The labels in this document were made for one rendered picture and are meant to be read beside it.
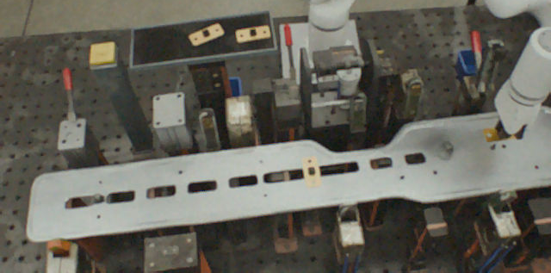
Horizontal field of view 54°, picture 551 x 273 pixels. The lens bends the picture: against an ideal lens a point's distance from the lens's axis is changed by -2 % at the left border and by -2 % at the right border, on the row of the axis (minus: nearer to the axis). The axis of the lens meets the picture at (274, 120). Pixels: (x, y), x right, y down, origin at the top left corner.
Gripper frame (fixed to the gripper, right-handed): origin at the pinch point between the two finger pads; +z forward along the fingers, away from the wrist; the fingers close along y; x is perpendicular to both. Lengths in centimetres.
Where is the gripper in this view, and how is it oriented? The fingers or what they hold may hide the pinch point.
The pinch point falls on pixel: (504, 128)
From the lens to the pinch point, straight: 141.4
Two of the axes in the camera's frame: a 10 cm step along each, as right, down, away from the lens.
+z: 0.5, 5.4, 8.4
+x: 9.9, -1.3, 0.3
